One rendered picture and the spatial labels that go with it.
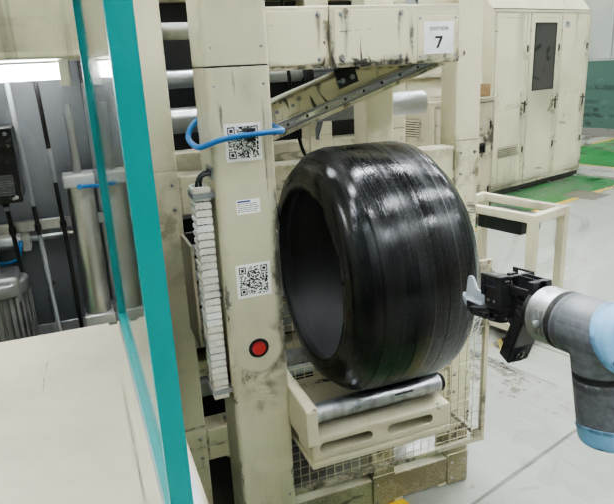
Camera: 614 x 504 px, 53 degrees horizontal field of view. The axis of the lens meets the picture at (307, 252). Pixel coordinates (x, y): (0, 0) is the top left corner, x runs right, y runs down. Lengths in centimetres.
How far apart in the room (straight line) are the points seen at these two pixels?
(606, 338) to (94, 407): 66
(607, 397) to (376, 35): 104
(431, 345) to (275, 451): 46
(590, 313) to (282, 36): 96
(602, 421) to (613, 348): 12
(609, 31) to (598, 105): 134
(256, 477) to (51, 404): 78
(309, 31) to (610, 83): 1181
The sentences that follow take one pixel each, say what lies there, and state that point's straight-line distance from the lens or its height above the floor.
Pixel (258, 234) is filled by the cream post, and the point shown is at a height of 132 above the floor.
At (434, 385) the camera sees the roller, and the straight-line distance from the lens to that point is 152.
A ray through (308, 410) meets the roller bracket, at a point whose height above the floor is 95.
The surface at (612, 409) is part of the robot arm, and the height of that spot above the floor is 118.
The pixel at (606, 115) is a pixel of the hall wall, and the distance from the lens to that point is 1324.
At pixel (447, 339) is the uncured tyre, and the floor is 108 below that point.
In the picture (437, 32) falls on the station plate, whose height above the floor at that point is 171.
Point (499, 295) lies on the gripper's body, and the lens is 107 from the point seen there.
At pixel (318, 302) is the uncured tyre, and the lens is 172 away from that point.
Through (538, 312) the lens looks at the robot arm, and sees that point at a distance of 99.
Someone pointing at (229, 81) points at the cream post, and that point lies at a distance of 123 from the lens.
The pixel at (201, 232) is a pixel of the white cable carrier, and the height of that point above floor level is 134.
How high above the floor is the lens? 166
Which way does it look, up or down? 17 degrees down
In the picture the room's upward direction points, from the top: 3 degrees counter-clockwise
